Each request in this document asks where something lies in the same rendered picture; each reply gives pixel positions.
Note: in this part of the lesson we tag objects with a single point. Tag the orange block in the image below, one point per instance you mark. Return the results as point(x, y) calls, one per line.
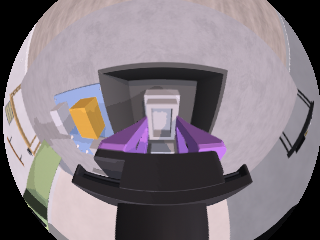
point(87, 117)

